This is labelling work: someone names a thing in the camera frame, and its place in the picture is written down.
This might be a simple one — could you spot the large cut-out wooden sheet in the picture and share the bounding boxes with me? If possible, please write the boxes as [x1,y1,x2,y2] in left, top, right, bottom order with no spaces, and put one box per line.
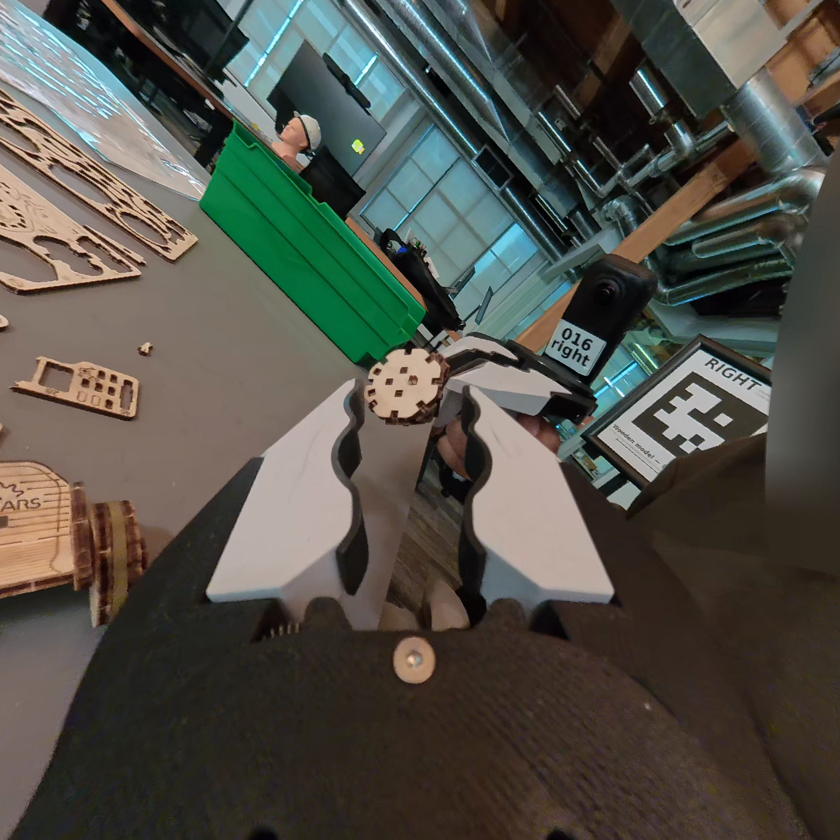
[0,87,199,265]

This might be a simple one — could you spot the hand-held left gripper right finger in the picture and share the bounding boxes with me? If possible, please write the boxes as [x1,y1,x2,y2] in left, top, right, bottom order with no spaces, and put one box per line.
[458,386,616,606]

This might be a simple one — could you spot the small wooden model wheel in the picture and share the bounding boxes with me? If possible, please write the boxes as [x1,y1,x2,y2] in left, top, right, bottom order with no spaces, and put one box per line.
[364,348,452,427]

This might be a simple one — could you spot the person's dark clothing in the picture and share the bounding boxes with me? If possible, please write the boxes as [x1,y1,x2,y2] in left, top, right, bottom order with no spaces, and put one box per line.
[626,430,840,840]

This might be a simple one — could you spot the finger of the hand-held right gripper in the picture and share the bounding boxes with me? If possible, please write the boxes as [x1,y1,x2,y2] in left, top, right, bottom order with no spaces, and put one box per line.
[438,363,573,422]
[440,333,521,376]

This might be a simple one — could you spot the wooden ceiling beam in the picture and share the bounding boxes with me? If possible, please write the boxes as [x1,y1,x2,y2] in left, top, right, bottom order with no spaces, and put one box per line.
[515,134,759,352]

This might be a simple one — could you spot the black wall monitor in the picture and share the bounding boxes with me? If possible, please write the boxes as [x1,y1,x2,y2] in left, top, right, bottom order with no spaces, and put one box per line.
[268,38,388,179]

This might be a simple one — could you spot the clear plastic sheet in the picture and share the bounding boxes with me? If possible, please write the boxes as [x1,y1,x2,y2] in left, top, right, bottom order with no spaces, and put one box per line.
[0,0,212,201]

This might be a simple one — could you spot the engraved cut-out wooden sheet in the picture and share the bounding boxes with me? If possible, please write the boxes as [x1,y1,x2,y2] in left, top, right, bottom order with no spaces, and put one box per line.
[0,164,147,295]

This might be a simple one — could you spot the silver ventilation duct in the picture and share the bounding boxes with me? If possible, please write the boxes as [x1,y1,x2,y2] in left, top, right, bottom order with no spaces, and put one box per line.
[610,0,829,306]

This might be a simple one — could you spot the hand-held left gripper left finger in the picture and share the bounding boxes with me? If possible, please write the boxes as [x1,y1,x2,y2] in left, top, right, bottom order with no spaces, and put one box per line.
[205,379,383,631]

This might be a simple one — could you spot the mannequin head with hard hat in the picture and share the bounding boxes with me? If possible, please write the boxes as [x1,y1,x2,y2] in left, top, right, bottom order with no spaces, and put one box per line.
[271,110,322,173]

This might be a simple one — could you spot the green plastic bin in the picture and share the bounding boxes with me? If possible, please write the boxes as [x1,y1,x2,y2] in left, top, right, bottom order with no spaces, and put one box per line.
[199,120,427,366]

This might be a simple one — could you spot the framed code sign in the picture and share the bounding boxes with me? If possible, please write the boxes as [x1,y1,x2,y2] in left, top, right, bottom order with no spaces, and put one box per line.
[581,335,774,488]

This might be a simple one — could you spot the wooden vehicle model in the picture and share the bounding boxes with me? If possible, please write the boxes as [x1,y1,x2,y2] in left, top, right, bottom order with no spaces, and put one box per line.
[0,459,150,629]

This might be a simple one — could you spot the wooden panel with slots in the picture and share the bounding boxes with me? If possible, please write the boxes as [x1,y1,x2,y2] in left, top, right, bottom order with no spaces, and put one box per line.
[11,356,141,421]

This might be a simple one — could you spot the person's right hand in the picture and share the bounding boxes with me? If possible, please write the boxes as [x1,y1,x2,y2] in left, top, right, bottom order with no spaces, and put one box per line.
[434,420,471,483]

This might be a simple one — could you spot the black bag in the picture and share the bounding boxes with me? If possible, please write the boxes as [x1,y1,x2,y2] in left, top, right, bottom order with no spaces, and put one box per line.
[379,226,465,333]

